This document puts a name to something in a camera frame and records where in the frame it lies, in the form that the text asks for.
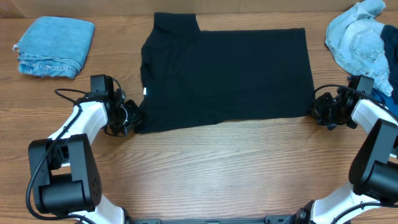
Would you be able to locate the black t-shirt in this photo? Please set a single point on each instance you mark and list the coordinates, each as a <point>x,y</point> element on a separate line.
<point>195,77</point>

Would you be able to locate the light blue denim jeans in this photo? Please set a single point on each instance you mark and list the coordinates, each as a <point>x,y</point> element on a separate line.
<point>354,40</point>

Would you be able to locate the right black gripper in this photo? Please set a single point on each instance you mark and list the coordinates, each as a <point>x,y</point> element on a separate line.
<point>323,109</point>

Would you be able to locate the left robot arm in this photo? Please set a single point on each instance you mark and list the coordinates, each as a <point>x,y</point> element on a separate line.
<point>65,182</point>

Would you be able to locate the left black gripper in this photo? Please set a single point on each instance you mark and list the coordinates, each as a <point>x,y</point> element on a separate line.
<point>131,115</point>

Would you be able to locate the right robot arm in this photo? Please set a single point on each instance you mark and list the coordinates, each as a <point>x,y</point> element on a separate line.
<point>372,176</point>

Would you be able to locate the royal blue garment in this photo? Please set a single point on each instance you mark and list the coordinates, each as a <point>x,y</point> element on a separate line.
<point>378,96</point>

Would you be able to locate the navy blue garment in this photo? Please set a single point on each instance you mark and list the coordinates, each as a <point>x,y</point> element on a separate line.
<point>389,36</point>

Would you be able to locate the folded blue jeans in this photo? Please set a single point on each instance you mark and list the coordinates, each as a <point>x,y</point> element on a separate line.
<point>54,47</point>

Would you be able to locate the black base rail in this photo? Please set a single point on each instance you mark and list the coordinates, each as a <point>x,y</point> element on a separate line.
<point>268,219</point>

